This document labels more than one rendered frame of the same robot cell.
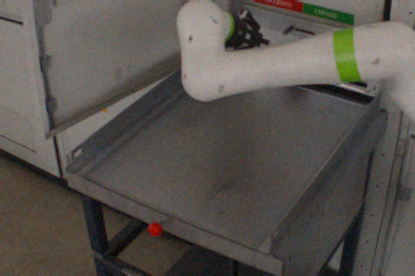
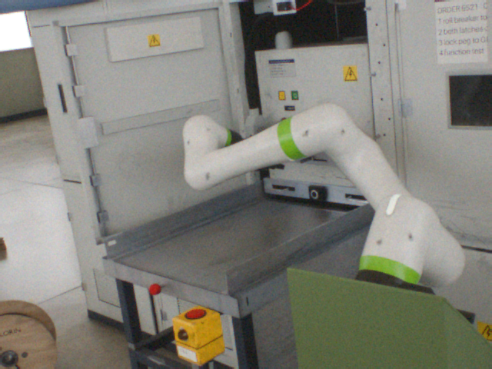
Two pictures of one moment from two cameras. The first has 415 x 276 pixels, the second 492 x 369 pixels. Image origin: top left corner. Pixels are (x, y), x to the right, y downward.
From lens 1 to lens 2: 89 cm
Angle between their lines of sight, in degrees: 25
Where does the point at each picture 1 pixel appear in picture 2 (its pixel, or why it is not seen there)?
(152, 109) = (192, 224)
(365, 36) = (299, 116)
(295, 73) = (254, 154)
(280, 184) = not seen: hidden behind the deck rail
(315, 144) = not seen: hidden behind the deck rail
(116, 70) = (167, 198)
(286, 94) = (306, 213)
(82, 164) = (117, 254)
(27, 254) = not seen: outside the picture
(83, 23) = (132, 153)
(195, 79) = (190, 170)
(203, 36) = (197, 139)
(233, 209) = (218, 273)
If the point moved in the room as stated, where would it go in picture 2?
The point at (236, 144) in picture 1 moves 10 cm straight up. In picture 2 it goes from (245, 240) to (241, 210)
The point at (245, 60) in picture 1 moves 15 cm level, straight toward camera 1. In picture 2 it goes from (223, 151) to (204, 164)
